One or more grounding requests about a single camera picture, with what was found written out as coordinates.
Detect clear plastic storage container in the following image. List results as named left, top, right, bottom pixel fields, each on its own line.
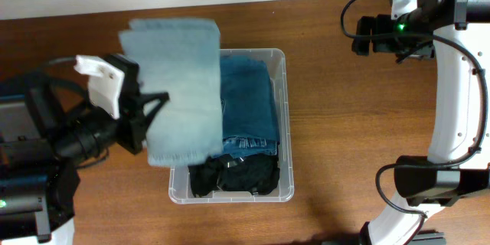
left=168, top=48, right=295, bottom=204

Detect dark blue jeans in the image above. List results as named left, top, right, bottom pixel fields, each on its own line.
left=213, top=56, right=280, bottom=158

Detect black taped clothing bundle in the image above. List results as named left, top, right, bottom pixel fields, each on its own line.
left=188, top=155, right=231, bottom=198

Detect right black cable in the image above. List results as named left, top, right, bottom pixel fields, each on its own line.
left=339, top=0, right=490, bottom=219

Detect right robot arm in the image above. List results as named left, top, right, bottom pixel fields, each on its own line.
left=351, top=0, right=489, bottom=244

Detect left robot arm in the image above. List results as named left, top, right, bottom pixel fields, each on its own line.
left=1, top=54, right=169, bottom=244

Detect light grey jeans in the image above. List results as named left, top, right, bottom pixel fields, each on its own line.
left=119, top=18, right=223, bottom=167

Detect dark green taped clothing bundle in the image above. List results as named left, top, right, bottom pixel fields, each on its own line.
left=217, top=153, right=280, bottom=195

